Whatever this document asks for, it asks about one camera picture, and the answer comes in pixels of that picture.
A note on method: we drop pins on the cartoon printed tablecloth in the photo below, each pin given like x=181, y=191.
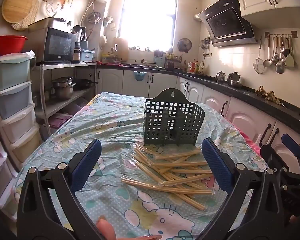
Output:
x=115, y=120

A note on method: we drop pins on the black frying pan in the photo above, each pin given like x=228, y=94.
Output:
x=82, y=83

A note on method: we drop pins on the group of condiment bottles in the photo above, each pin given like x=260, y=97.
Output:
x=195, y=67

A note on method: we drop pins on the pile of chopsticks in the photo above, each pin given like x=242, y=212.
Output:
x=175, y=177

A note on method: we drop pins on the black plastic basket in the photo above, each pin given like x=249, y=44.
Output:
x=175, y=97

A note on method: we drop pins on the round woven straw mat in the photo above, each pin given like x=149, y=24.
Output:
x=22, y=26

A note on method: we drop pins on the stacked steel pots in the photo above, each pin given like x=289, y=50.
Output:
x=62, y=90

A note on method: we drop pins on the black kitchen countertop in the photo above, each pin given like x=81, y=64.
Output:
x=265, y=100

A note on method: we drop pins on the small wall fan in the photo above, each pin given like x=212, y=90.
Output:
x=184, y=45

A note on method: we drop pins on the metal shelf rack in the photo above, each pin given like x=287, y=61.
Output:
x=62, y=105

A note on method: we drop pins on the blue knife organizer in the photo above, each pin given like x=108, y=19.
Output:
x=159, y=60

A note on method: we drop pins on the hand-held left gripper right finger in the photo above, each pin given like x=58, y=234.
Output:
x=217, y=162

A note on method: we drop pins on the kitchen window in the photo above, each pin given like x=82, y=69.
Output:
x=147, y=17

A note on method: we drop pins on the white base cabinets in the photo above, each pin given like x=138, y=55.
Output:
x=162, y=82

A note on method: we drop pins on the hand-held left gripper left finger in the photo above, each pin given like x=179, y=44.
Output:
x=87, y=162

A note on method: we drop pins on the person's left hand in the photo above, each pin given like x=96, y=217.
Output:
x=106, y=230

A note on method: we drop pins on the clear plastic food cover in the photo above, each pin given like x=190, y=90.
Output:
x=53, y=6

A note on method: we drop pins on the black blender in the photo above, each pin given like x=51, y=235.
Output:
x=79, y=33

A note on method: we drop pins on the ginger roots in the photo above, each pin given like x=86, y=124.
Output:
x=267, y=95

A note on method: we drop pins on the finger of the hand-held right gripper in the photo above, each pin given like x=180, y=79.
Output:
x=270, y=155
x=291, y=142

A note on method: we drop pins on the steel kettle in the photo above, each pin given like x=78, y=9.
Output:
x=234, y=78

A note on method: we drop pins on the round bamboo tray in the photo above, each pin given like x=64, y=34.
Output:
x=17, y=3

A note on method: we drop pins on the blue plastic basket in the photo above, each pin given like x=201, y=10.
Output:
x=87, y=55

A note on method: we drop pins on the black microwave oven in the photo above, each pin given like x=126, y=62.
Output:
x=57, y=46

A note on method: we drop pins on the blue hanging bin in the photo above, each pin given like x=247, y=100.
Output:
x=140, y=77

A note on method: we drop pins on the purple plastic bin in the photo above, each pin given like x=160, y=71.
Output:
x=60, y=120

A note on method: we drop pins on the beige cutting board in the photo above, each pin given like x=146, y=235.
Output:
x=121, y=50

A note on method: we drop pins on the row of hanging kitchen utensils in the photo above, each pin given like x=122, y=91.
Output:
x=280, y=60

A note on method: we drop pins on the steel teapot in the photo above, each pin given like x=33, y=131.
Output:
x=220, y=77

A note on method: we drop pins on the black range hood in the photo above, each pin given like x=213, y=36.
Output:
x=227, y=22

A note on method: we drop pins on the black dish rack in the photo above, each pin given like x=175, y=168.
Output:
x=173, y=62

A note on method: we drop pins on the pastel plastic drawer tower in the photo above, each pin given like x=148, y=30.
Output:
x=12, y=100

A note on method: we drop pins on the red plastic basin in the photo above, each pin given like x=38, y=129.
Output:
x=8, y=45

